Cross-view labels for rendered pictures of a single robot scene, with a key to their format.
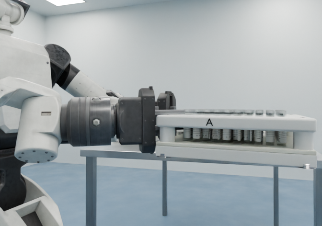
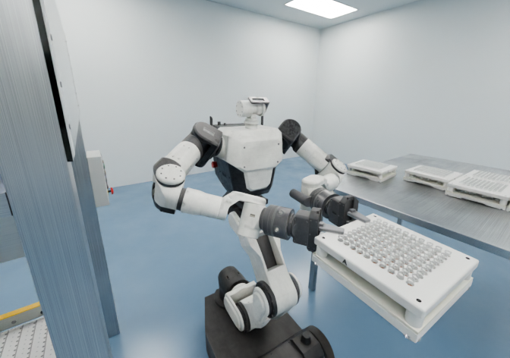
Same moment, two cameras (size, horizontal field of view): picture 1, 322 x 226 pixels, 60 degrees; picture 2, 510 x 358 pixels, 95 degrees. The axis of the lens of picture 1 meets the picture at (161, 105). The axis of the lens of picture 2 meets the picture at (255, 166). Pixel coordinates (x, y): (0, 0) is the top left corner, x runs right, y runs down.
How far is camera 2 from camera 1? 0.36 m
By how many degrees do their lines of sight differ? 41
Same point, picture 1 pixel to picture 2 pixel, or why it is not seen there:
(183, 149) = (327, 267)
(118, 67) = (384, 76)
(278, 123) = (392, 294)
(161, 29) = (446, 28)
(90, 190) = not seen: hidden behind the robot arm
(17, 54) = (256, 145)
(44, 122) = (250, 221)
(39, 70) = (272, 151)
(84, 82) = (308, 149)
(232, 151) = (357, 289)
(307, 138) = (414, 318)
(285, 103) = not seen: outside the picture
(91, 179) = not seen: hidden behind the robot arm
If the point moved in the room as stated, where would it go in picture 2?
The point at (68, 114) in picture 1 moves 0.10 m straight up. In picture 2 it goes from (262, 220) to (263, 186)
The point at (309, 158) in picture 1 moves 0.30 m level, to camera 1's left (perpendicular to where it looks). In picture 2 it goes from (410, 333) to (267, 260)
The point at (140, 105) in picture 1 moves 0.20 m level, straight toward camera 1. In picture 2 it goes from (307, 224) to (268, 268)
